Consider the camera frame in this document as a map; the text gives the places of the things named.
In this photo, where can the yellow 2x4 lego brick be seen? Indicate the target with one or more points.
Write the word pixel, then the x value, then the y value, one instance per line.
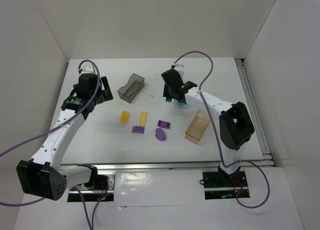
pixel 124 116

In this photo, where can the long yellow lego plate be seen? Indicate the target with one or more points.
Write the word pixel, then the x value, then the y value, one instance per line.
pixel 143 119

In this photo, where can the purple sloped lego brick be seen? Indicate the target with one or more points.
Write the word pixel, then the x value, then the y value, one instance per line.
pixel 138 129

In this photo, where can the orange transparent container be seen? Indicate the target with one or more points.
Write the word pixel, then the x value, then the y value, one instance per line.
pixel 198 126

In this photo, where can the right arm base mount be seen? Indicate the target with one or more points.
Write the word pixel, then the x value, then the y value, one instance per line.
pixel 216 189

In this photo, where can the aluminium rail frame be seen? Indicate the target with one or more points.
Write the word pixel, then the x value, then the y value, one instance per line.
pixel 105 141

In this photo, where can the teal 2x4 lego brick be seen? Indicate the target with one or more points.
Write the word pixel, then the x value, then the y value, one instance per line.
pixel 168 99

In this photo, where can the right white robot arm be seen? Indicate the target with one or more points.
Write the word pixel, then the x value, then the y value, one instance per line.
pixel 231 122

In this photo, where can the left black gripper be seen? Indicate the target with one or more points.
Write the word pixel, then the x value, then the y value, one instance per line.
pixel 105 90

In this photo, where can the clear transparent container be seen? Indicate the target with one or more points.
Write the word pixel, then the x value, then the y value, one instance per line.
pixel 180 69

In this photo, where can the dark grey transparent container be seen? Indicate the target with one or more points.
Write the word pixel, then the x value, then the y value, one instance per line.
pixel 133 86

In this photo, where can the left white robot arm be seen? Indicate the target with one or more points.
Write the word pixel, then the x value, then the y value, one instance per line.
pixel 41 176

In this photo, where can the purple 2x4 lego brick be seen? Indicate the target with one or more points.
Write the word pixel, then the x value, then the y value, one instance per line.
pixel 164 124

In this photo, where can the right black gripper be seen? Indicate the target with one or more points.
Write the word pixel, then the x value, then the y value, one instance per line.
pixel 169 92

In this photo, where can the purple rounded lego brick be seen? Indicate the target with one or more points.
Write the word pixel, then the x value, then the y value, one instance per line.
pixel 160 134

